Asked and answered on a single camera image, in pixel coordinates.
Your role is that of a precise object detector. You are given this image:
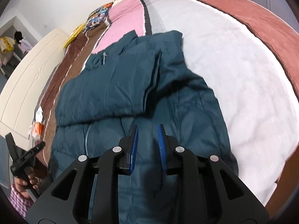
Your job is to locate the teal puffer jacket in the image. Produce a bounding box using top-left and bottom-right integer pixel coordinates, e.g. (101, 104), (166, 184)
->
(49, 30), (238, 223)

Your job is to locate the clothes pile in doorway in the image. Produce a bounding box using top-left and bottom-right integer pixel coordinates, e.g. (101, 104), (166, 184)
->
(0, 30), (33, 75)

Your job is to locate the person's left hand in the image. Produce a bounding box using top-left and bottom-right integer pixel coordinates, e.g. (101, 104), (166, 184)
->
(14, 167), (40, 199)

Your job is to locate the orange plastic packet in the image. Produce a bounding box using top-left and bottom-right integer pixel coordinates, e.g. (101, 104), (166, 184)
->
(28, 122), (44, 141)

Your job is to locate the pink plaid shirt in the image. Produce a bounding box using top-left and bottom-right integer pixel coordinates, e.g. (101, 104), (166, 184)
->
(10, 184), (34, 218)

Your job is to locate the cream bed headboard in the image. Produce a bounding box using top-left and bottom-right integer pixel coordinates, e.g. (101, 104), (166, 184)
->
(1, 28), (68, 150)

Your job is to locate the brown striped bed blanket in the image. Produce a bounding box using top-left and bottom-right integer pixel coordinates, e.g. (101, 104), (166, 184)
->
(38, 0), (298, 204)

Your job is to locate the yellow pillow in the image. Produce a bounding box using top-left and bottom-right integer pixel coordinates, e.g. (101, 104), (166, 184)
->
(63, 23), (85, 50)

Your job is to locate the colourful patterned pillow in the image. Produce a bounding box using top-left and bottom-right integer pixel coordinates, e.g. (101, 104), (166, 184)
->
(83, 2), (113, 33)

